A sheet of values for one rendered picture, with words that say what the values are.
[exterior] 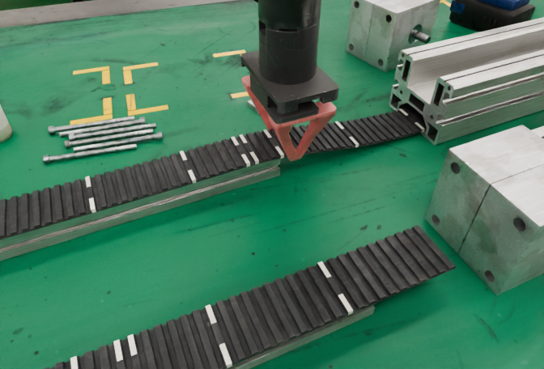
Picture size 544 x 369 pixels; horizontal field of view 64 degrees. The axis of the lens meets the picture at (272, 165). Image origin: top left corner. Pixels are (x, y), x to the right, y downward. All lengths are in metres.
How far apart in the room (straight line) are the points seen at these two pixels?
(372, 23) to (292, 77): 0.31
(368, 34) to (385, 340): 0.47
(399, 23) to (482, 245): 0.37
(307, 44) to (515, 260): 0.25
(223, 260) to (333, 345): 0.13
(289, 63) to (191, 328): 0.24
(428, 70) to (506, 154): 0.21
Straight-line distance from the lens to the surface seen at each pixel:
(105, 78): 0.72
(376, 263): 0.39
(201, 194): 0.48
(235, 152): 0.48
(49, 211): 0.47
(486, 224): 0.42
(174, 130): 0.58
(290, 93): 0.41
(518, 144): 0.45
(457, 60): 0.64
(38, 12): 2.65
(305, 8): 0.39
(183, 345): 0.35
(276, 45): 0.41
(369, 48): 0.72
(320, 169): 0.51
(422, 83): 0.61
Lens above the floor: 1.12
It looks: 42 degrees down
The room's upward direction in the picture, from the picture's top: straight up
